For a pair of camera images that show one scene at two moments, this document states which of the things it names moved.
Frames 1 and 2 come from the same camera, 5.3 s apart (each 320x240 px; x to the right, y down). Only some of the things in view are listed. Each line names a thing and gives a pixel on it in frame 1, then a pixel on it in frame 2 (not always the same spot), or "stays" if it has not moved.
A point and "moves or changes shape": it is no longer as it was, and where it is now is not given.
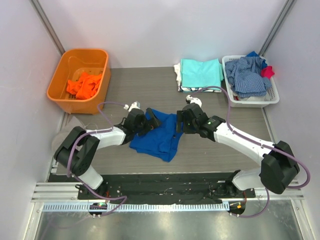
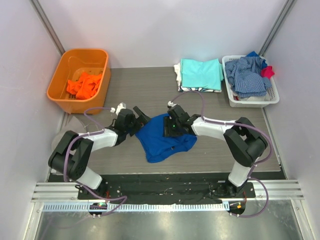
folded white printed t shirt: [177, 68] stays
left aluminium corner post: [49, 26] stays
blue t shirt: [162, 142] moves or changes shape
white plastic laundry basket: [273, 96] stays
